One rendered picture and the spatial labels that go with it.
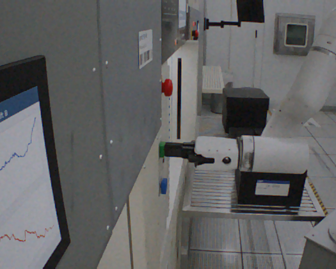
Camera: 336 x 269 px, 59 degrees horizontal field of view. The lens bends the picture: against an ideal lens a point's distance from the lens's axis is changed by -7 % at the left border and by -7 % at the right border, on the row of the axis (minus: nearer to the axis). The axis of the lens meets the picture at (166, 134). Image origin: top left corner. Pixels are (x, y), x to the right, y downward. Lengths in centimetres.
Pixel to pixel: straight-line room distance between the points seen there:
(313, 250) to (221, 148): 70
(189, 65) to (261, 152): 77
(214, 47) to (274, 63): 106
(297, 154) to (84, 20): 59
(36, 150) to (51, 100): 4
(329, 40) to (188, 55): 76
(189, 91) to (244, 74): 420
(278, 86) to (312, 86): 499
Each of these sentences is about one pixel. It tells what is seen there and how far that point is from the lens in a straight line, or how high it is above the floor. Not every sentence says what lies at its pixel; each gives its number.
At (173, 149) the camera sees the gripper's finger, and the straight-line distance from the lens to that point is 74.
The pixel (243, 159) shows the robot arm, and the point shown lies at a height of 120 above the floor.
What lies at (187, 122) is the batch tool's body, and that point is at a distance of 147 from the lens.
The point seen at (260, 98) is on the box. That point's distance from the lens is 212.
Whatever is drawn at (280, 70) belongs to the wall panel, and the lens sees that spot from 569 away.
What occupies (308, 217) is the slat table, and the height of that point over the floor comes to 75.
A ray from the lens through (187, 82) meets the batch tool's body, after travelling 143.
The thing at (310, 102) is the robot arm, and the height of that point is 133.
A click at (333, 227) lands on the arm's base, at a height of 77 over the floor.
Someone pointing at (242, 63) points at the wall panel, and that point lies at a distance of 557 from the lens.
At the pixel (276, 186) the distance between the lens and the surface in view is 136.
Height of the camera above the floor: 150
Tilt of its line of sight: 21 degrees down
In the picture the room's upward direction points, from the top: straight up
